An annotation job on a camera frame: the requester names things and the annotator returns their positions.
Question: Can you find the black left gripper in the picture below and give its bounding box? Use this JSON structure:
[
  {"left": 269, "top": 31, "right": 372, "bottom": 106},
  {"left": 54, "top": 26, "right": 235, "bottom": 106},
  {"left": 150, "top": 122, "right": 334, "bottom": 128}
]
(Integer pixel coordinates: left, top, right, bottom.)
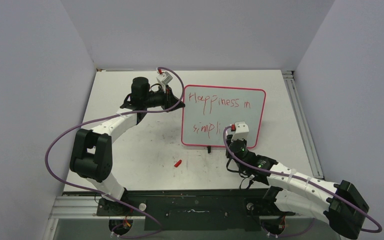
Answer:
[{"left": 143, "top": 84, "right": 185, "bottom": 113}]

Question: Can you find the pink framed whiteboard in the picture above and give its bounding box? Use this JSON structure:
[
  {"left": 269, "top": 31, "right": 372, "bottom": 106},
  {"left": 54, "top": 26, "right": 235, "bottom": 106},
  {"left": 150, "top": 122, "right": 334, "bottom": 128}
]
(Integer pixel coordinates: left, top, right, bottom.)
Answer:
[{"left": 181, "top": 84, "right": 266, "bottom": 148}]

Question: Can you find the red marker cap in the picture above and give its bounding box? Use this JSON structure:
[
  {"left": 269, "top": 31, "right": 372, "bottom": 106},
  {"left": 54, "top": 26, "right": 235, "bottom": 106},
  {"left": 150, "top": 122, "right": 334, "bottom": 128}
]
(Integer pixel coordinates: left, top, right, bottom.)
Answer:
[{"left": 173, "top": 159, "right": 182, "bottom": 168}]

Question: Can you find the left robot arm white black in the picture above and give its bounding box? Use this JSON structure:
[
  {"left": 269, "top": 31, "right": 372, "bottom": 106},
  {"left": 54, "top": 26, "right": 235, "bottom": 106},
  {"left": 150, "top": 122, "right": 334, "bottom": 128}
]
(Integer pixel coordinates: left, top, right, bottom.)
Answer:
[{"left": 69, "top": 73, "right": 186, "bottom": 216}]

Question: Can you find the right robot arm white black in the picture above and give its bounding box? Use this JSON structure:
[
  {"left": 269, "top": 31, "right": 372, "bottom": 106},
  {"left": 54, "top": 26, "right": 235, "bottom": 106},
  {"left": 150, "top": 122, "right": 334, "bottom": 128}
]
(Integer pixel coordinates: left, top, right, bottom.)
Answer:
[{"left": 223, "top": 133, "right": 370, "bottom": 240}]

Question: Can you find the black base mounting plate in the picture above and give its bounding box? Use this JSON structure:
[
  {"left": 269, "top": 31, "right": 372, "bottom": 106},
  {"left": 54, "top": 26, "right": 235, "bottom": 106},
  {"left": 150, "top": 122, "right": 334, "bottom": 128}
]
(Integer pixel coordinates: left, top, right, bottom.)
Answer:
[{"left": 95, "top": 188, "right": 296, "bottom": 232}]

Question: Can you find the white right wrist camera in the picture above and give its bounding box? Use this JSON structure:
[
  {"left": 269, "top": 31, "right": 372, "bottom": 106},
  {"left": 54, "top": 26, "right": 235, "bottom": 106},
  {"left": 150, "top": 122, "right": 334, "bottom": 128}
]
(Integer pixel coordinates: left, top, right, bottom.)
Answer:
[{"left": 231, "top": 121, "right": 249, "bottom": 141}]

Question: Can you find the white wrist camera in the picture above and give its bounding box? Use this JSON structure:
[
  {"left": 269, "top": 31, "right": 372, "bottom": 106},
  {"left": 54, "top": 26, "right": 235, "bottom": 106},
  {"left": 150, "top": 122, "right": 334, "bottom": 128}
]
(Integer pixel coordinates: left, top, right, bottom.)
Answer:
[
  {"left": 231, "top": 121, "right": 249, "bottom": 141},
  {"left": 156, "top": 68, "right": 173, "bottom": 88}
]

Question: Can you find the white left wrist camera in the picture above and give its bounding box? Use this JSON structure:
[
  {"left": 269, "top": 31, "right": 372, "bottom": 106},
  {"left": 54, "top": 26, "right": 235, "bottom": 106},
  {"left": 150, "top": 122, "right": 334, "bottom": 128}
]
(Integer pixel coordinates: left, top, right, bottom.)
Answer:
[{"left": 156, "top": 68, "right": 173, "bottom": 88}]

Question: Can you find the aluminium right side rail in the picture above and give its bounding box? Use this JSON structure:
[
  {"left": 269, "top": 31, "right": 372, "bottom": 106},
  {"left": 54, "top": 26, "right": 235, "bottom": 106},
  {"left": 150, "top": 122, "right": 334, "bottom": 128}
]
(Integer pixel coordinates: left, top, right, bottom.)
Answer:
[{"left": 281, "top": 70, "right": 325, "bottom": 180}]

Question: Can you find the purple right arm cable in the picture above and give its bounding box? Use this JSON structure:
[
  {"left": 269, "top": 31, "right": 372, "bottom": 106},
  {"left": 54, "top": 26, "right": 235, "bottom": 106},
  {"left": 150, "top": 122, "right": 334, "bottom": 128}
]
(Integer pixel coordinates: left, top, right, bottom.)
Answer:
[{"left": 222, "top": 125, "right": 383, "bottom": 240}]

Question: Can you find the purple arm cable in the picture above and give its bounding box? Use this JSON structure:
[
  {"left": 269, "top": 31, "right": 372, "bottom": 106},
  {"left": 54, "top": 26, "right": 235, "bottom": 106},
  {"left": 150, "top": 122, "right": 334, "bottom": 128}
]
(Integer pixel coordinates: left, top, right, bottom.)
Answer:
[
  {"left": 45, "top": 67, "right": 186, "bottom": 240},
  {"left": 222, "top": 125, "right": 383, "bottom": 240}
]

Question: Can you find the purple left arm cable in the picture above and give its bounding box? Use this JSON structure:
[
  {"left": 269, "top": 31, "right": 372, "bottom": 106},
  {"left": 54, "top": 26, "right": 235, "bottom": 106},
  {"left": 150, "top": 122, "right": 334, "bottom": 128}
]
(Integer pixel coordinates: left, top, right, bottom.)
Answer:
[{"left": 45, "top": 67, "right": 186, "bottom": 240}]

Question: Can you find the aluminium front frame rail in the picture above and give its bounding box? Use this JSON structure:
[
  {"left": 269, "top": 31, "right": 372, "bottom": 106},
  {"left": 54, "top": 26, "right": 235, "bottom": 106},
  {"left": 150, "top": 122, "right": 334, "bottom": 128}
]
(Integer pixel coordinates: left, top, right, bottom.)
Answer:
[{"left": 47, "top": 194, "right": 348, "bottom": 220}]

